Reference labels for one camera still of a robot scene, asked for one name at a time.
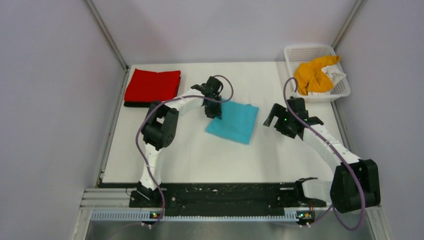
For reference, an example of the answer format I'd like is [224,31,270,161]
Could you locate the teal t shirt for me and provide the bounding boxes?
[205,101,259,145]

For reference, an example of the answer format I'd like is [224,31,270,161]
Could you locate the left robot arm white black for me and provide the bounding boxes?
[130,75,225,208]

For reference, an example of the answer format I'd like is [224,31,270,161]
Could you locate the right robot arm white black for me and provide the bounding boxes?
[263,97,381,213]

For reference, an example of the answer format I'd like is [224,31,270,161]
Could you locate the orange t shirt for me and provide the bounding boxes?
[294,55,341,96]

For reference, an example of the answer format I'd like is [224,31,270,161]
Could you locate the white plastic basket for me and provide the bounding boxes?
[284,44,351,102]

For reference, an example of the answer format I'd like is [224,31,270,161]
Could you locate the white t shirt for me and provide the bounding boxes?
[321,64,347,87]

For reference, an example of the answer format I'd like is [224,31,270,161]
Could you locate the folded red t shirt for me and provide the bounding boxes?
[124,69,181,104]

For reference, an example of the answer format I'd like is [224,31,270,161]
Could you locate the folded black t shirt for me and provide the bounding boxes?
[123,76,182,109]

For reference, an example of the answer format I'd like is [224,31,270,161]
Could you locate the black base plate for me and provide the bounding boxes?
[129,182,327,218]

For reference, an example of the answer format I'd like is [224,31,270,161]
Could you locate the white cable duct strip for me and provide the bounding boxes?
[91,209,299,222]

